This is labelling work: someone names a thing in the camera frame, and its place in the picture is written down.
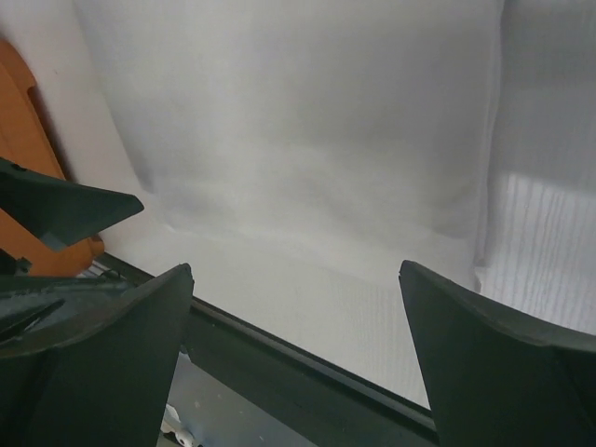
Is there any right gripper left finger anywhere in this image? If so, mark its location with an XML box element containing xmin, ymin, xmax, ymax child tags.
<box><xmin>1</xmin><ymin>264</ymin><xmax>194</xmax><ymax>446</ymax></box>

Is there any white and green t-shirt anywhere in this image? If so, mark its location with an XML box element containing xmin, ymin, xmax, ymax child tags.
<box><xmin>74</xmin><ymin>1</ymin><xmax>504</xmax><ymax>288</ymax></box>

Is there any orange plastic basket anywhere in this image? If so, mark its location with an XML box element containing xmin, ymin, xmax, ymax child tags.
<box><xmin>1</xmin><ymin>39</ymin><xmax>104</xmax><ymax>277</ymax></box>

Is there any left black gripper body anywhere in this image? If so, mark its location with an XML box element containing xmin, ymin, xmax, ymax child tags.
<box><xmin>1</xmin><ymin>251</ymin><xmax>153</xmax><ymax>344</ymax></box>

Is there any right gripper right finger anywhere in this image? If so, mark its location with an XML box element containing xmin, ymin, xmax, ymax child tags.
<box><xmin>400</xmin><ymin>261</ymin><xmax>595</xmax><ymax>446</ymax></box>

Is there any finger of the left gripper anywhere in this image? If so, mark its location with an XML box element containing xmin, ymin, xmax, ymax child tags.
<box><xmin>1</xmin><ymin>158</ymin><xmax>143</xmax><ymax>251</ymax></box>

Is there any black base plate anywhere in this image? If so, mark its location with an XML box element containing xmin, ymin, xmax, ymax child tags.
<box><xmin>100</xmin><ymin>251</ymin><xmax>439</xmax><ymax>447</ymax></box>

